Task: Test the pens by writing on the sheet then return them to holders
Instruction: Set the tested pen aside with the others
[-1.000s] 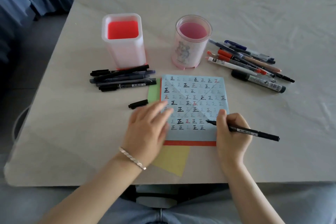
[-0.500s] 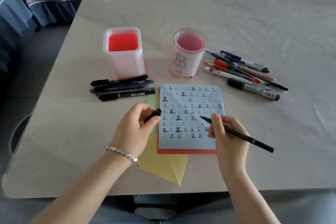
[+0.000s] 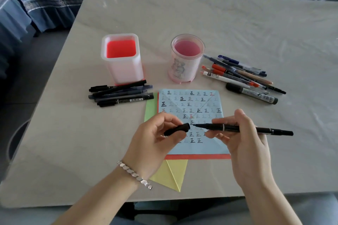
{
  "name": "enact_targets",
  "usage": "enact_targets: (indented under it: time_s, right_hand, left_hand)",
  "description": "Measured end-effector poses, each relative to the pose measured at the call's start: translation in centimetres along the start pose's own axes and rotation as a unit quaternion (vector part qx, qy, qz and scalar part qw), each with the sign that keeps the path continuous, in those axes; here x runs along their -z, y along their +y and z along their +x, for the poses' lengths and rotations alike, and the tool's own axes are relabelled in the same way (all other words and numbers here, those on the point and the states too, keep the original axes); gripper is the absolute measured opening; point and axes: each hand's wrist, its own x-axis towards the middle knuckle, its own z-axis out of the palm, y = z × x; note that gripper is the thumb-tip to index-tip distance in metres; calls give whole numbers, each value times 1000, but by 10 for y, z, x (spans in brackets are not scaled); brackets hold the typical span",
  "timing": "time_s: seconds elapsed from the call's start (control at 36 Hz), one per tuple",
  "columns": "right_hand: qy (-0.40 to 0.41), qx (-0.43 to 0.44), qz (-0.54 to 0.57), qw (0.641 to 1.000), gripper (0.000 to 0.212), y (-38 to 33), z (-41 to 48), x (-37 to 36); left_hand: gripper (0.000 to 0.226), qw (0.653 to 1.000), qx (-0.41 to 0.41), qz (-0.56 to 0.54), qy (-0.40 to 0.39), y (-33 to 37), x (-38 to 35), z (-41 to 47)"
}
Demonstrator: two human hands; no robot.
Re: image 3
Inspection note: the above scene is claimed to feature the person's left hand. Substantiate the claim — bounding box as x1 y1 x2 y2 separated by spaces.
123 112 187 180

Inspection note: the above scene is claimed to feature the person's right hand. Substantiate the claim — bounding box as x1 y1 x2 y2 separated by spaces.
205 109 275 188

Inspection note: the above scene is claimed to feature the yellow paper sheet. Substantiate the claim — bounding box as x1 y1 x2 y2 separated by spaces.
149 159 188 193

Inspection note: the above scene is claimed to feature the thin black fineliner pen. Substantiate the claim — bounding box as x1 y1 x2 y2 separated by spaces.
193 123 294 136

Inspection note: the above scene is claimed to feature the green paper sheet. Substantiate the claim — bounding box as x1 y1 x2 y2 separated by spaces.
144 99 159 122

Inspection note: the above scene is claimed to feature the black fineliner pen cap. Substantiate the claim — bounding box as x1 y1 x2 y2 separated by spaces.
163 123 190 137

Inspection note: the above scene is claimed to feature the blue paper with writing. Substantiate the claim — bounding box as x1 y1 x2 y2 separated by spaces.
157 89 230 155

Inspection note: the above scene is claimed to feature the red paper sheet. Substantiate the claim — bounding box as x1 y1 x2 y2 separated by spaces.
157 91 232 160

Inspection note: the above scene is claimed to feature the black marker with barcode label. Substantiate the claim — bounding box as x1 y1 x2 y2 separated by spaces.
97 95 155 108

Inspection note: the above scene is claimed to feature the long grey pen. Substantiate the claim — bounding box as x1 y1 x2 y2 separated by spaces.
94 92 154 102

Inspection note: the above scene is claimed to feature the thick black grey marker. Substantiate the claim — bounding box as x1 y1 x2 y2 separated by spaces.
226 82 278 105

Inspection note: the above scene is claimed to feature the black brush pen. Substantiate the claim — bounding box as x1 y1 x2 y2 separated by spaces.
92 79 147 98

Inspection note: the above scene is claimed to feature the black marker pen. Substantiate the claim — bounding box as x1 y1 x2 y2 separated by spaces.
89 85 117 93

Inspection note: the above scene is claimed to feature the square white red pen holder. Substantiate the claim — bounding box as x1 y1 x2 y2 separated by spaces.
101 33 145 85

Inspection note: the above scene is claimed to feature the pile of assorted pens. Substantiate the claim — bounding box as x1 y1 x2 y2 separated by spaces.
201 54 287 105

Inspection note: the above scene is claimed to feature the round pink pen holder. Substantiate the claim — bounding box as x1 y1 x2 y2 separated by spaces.
168 34 206 83

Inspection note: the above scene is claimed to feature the person's left forearm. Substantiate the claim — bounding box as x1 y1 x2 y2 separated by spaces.
52 167 151 225

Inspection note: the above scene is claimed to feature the blue covered sofa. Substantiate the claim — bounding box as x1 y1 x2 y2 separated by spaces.
0 0 338 80

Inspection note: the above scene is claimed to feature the silver link bracelet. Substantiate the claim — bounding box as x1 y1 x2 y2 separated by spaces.
117 161 153 190

